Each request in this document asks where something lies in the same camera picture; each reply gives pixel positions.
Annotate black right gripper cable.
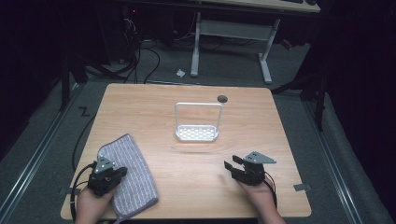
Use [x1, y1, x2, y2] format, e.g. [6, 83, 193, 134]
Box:
[263, 172, 278, 209]

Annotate black floor cables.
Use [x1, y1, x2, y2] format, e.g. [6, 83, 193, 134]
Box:
[122, 17, 162, 85]

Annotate white-legged desk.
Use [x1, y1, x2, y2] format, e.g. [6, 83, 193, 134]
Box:
[190, 0, 321, 85]

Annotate grey striped cloth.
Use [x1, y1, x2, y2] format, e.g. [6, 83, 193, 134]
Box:
[97, 133, 160, 224]

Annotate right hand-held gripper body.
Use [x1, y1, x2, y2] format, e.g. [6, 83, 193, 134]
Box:
[232, 151, 277, 187]

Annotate person's left hand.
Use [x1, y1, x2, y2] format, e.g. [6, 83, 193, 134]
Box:
[76, 186, 119, 220]

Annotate metal floor rail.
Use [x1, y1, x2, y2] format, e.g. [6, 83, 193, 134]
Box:
[302, 100, 364, 224]
[0, 83, 82, 218]

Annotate person's right hand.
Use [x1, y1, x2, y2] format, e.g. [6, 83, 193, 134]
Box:
[237, 179, 278, 217]

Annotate grey tape piece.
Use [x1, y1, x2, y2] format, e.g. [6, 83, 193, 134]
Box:
[292, 183, 313, 192]

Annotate thin black floor cable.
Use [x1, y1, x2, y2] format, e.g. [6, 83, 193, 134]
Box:
[71, 112, 98, 173]

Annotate white metal rack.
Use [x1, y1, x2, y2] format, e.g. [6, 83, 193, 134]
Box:
[174, 102, 224, 143]

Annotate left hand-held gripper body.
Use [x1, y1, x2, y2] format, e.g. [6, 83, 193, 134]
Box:
[87, 153, 117, 198]

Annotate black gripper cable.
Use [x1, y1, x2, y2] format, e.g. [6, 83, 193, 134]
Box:
[69, 161, 98, 222]
[263, 172, 278, 209]

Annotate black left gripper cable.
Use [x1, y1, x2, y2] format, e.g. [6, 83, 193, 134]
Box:
[69, 161, 98, 222]

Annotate black metal stand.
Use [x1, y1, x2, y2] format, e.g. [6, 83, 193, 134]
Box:
[58, 50, 90, 112]
[270, 69, 329, 133]

